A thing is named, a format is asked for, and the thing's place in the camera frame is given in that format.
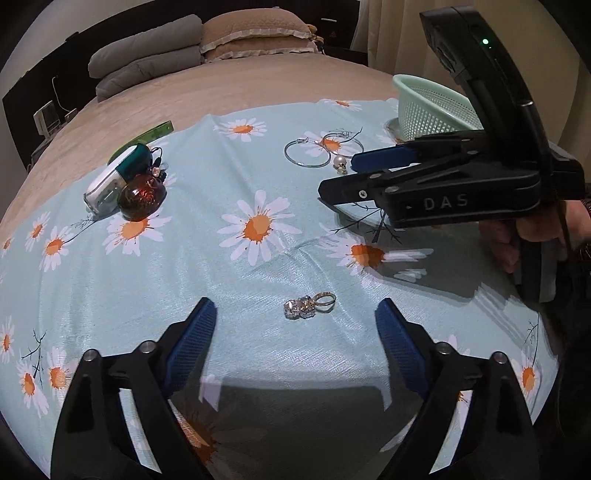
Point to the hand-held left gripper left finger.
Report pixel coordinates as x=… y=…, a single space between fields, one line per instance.
x=194 y=341

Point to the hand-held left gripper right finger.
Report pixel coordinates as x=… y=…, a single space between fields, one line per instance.
x=399 y=346

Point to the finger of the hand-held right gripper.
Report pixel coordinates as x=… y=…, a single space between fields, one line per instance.
x=383 y=158
x=351 y=189

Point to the pearl earring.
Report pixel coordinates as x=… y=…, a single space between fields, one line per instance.
x=340 y=162

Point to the green plastic basket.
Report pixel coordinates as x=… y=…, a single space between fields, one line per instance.
x=429 y=110

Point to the crystal drop earring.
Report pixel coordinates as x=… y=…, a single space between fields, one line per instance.
x=300 y=307

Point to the person's right hand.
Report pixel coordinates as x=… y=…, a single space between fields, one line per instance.
x=505 y=244

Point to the light blue daisy print cloth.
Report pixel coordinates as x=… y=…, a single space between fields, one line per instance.
x=258 y=258

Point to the cream curtain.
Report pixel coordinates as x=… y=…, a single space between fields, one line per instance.
x=397 y=32

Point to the brown stuffed toy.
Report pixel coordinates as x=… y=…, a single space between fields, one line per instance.
x=315 y=33

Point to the amber glass ball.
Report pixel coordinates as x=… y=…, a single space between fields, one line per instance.
x=142 y=197

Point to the bed with beige bedspread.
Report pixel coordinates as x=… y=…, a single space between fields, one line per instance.
x=231 y=92

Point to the beige frilled pillow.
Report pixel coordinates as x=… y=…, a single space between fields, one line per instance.
x=254 y=25
x=263 y=50

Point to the white and teal device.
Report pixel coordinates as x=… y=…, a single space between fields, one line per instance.
x=111 y=182

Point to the green ruler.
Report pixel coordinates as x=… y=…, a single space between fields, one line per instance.
x=147 y=136

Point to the grey folded blanket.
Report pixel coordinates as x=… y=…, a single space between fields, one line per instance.
x=147 y=44
x=147 y=71

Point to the white nightstand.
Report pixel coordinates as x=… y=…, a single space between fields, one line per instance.
x=39 y=150

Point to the white bedside appliance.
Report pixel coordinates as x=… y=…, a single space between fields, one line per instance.
x=47 y=120

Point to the black headboard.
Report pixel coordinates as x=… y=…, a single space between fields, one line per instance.
x=27 y=92

